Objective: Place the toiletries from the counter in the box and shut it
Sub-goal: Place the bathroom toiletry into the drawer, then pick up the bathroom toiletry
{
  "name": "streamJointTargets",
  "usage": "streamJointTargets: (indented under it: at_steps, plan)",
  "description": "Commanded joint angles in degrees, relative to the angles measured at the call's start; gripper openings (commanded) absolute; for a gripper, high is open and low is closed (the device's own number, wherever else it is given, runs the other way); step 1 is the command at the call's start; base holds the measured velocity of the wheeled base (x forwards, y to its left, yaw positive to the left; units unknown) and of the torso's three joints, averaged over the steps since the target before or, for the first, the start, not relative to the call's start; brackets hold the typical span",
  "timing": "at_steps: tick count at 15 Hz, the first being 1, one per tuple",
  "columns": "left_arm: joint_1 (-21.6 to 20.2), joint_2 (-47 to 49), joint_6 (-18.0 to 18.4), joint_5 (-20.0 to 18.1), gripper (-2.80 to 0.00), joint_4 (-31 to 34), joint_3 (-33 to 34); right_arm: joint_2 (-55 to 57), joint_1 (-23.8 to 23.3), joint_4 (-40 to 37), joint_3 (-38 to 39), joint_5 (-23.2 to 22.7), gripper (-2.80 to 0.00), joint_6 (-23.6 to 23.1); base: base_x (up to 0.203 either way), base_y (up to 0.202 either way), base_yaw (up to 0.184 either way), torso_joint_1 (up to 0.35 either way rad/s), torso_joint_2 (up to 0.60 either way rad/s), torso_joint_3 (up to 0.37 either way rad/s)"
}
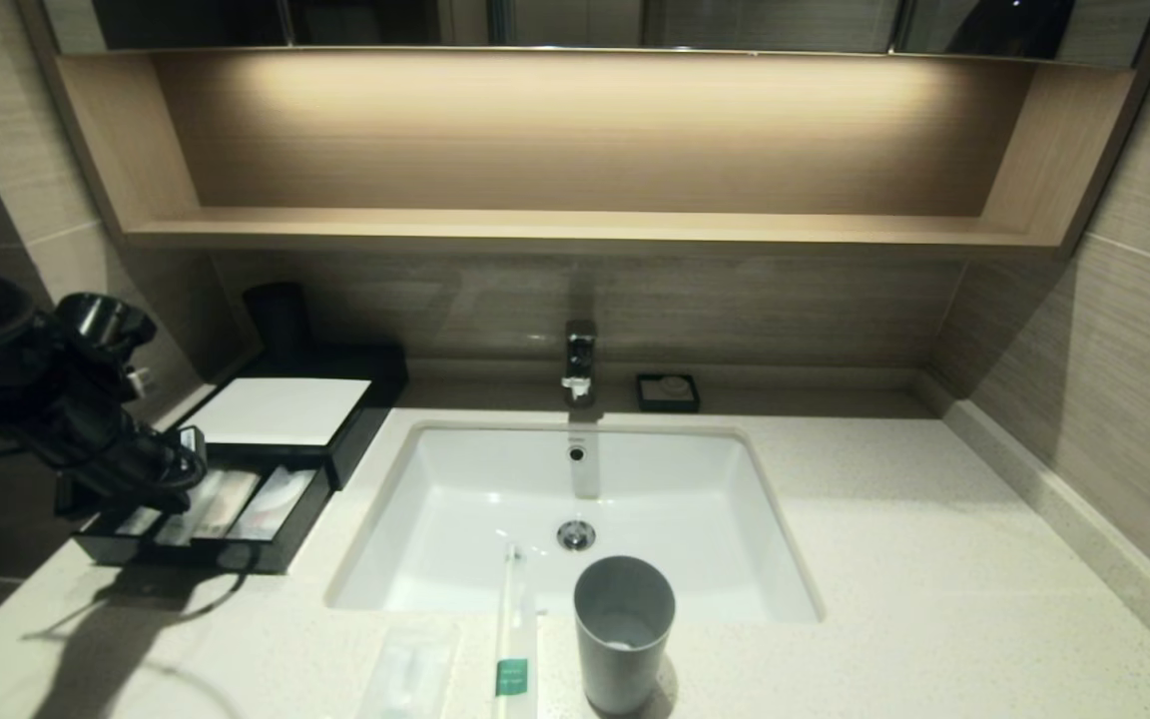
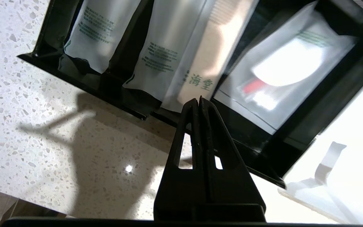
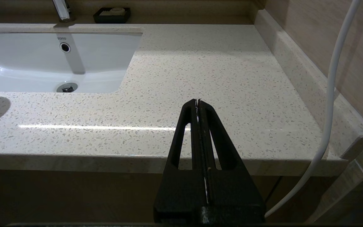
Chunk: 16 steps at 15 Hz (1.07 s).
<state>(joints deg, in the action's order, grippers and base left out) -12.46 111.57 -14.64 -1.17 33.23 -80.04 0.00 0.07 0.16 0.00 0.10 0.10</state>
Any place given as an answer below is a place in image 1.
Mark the white ceramic sink basin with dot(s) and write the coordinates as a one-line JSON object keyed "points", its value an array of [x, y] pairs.
{"points": [[495, 499]]}

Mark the chrome sink drain stopper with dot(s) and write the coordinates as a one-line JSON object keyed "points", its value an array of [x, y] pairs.
{"points": [[576, 535]]}

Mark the beige round soap bar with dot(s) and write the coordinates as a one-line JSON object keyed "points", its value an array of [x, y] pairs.
{"points": [[674, 384]]}

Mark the black amenity drawer box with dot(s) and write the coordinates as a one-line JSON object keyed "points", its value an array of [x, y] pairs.
{"points": [[375, 399], [236, 557]]}

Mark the grey plastic cup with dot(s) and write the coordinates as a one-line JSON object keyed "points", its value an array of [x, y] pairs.
{"points": [[623, 649]]}

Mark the chrome faucet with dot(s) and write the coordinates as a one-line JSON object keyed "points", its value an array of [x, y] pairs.
{"points": [[580, 359]]}

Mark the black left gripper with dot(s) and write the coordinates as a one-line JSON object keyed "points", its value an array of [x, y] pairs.
{"points": [[126, 474]]}

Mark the wide paper pack green label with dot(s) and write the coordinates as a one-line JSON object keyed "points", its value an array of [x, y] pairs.
{"points": [[231, 499]]}

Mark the clear plastic packet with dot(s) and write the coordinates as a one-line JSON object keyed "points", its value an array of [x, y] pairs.
{"points": [[410, 669]]}

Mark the wooden wall shelf niche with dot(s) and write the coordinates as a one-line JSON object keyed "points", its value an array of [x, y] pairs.
{"points": [[575, 228]]}

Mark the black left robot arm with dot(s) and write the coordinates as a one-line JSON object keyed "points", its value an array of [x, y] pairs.
{"points": [[36, 379]]}

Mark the black cylindrical cup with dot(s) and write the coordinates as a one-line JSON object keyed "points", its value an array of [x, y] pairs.
{"points": [[279, 320]]}

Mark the mirror cabinet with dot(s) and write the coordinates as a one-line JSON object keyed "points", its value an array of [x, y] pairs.
{"points": [[735, 25]]}

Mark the slim toothbrush pack green label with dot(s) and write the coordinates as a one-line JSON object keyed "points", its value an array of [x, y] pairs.
{"points": [[513, 639]]}

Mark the black soap dish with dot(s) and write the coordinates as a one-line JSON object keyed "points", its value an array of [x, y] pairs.
{"points": [[668, 401]]}

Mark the square white sachet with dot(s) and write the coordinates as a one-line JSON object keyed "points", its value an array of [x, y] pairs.
{"points": [[278, 504]]}

